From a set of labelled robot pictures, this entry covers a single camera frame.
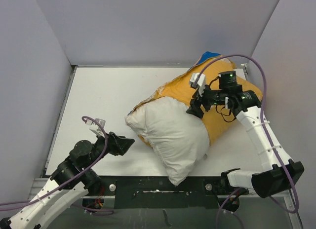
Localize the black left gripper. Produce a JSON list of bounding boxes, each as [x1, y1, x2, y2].
[[84, 130, 134, 169]]

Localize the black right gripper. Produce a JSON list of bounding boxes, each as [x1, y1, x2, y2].
[[187, 81, 228, 117]]

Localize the white pillow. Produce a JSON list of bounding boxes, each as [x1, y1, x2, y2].
[[125, 97, 210, 186]]

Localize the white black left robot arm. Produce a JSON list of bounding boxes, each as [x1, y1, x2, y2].
[[0, 132, 135, 229]]

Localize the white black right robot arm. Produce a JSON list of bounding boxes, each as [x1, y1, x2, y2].
[[187, 71, 304, 198]]

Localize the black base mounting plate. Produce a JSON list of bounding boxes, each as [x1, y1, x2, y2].
[[71, 173, 249, 214]]

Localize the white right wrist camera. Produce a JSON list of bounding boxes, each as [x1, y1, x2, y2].
[[189, 73, 206, 93]]

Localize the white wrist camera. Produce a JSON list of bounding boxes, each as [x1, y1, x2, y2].
[[86, 118, 106, 137], [189, 73, 206, 93]]

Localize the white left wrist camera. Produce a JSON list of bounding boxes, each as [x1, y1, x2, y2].
[[86, 118, 106, 137]]

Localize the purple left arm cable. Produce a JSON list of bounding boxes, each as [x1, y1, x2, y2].
[[0, 115, 115, 216]]

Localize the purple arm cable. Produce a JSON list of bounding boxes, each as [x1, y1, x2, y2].
[[192, 54, 300, 229], [0, 115, 115, 216]]

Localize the aluminium frame rail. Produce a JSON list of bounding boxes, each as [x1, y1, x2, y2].
[[19, 178, 303, 229]]

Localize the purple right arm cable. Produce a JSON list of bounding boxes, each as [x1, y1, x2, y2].
[[192, 54, 300, 229]]

